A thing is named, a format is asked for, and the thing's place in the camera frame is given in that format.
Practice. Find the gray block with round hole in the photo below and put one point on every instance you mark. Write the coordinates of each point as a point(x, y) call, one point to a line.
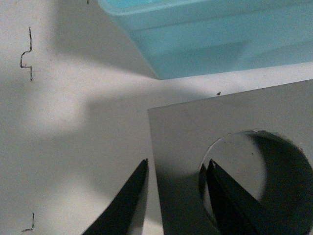
point(262, 138)

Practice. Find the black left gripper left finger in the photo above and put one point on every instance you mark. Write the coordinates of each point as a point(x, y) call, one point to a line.
point(125, 214)

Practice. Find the light blue plastic box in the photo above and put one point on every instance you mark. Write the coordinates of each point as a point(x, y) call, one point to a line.
point(183, 38)

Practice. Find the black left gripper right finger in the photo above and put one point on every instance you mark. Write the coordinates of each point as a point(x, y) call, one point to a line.
point(235, 210)

